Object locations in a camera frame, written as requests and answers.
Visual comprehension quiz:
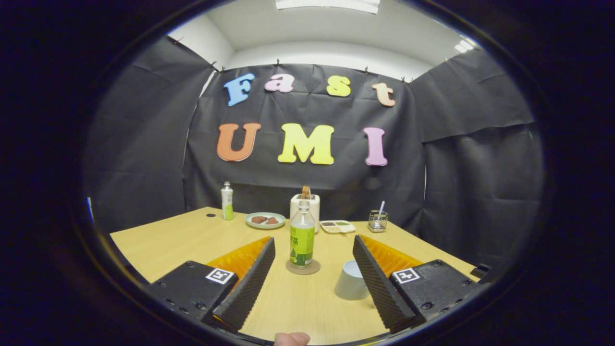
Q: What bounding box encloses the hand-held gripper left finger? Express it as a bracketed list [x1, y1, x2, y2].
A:
[147, 235, 277, 333]

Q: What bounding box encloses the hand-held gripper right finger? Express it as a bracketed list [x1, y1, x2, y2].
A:
[352, 235, 481, 334]

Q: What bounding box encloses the pale grey cup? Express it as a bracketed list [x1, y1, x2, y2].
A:
[334, 260, 371, 301]

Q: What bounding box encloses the round brown coaster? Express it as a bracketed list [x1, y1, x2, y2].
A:
[285, 259, 321, 275]

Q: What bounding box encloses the clear juice bottle green label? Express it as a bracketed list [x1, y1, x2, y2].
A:
[290, 200, 316, 268]

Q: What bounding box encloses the small white green bottle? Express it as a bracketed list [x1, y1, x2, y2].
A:
[221, 182, 234, 221]

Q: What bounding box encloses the wooden table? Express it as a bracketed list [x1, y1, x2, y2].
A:
[110, 207, 481, 346]

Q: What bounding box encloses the pale green plate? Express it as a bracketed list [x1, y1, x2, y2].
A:
[246, 212, 286, 230]

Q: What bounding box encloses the white divided tray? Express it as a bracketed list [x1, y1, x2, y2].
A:
[320, 220, 357, 235]

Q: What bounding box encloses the white toaster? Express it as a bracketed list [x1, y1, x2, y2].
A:
[290, 194, 320, 234]

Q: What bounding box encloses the long ceiling light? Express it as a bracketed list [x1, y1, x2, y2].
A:
[275, 0, 381, 14]

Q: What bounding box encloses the wire mesh holder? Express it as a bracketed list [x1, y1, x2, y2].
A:
[368, 210, 389, 233]

